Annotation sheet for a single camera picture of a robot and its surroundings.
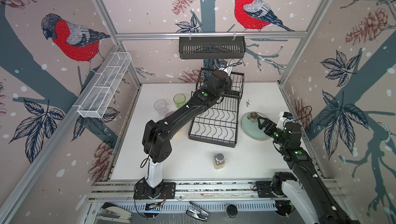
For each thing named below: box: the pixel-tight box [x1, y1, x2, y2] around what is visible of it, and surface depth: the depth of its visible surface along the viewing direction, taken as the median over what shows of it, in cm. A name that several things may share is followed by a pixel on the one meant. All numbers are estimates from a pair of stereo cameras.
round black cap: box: [226, 204, 238, 219], surface depth 62 cm
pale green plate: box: [241, 112, 271, 141], surface depth 93 cm
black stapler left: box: [95, 201, 134, 224], surface depth 69 cm
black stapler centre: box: [185, 200, 210, 222], surface depth 68 cm
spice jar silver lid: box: [215, 153, 225, 164], surface depth 75 cm
